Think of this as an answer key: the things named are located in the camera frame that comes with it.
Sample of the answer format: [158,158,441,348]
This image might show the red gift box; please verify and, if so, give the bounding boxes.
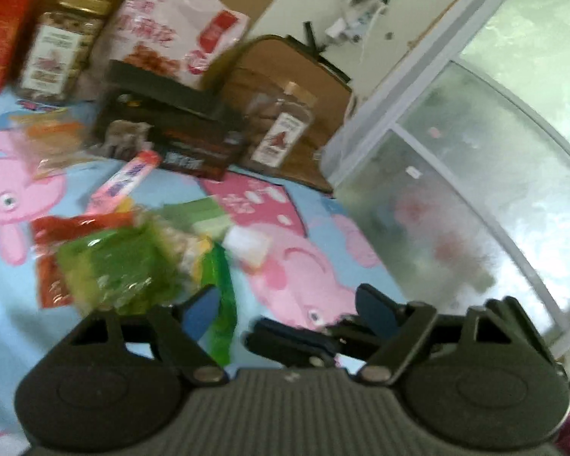
[0,0,46,97]

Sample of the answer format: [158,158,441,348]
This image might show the narrow green snack packet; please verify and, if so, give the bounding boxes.
[202,244,239,366]

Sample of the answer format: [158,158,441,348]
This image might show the red snack packet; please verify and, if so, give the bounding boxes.
[31,213,135,309]

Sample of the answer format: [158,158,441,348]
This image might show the small white snack packet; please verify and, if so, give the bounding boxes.
[222,225,272,268]

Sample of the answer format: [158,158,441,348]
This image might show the clear orange snack packet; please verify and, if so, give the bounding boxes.
[8,108,89,179]

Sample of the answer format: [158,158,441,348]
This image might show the dark sheep print box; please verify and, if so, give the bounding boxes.
[92,59,249,182]

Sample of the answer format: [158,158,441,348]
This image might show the clear nut snack packet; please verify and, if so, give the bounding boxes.
[164,225,215,290]

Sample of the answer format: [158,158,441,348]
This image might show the clear jar red label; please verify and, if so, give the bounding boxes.
[248,81,318,173]

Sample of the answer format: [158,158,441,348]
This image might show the pink twist snack bag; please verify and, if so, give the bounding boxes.
[96,0,252,92]

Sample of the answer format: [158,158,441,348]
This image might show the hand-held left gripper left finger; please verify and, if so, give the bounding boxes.
[69,285,230,387]

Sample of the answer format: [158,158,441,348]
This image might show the cartoon pig printed bedsheet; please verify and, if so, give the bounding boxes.
[0,90,412,456]

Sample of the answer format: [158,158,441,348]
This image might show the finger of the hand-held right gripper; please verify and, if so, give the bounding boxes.
[244,318,376,369]

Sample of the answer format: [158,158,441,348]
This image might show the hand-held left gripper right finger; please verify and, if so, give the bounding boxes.
[355,284,514,385]

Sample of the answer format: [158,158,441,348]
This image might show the frosted glass window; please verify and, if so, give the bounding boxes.
[319,0,570,359]

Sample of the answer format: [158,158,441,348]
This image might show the light green snack packet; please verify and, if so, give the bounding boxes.
[160,196,234,239]

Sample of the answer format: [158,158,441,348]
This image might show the pink stick snack packet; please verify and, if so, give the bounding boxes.
[86,149,163,212]

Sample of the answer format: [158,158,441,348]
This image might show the white wall plugs with cable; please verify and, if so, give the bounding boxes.
[304,0,416,65]

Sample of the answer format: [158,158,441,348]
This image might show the gold lid nut jar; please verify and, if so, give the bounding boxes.
[15,0,113,106]

